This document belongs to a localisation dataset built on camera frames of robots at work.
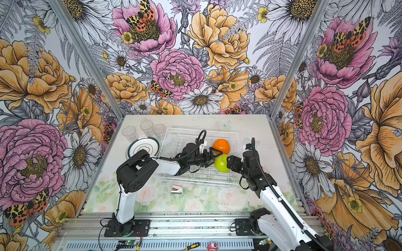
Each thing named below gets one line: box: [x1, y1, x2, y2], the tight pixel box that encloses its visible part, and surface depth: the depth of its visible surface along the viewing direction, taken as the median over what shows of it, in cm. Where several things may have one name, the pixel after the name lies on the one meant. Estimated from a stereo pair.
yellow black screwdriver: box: [180, 242, 200, 251], surface depth 71 cm
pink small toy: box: [206, 241, 220, 251], surface depth 67 cm
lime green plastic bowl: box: [214, 153, 231, 173], surface depth 89 cm
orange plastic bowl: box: [212, 138, 231, 155], surface depth 101 cm
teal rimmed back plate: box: [125, 136, 161, 160], surface depth 104 cm
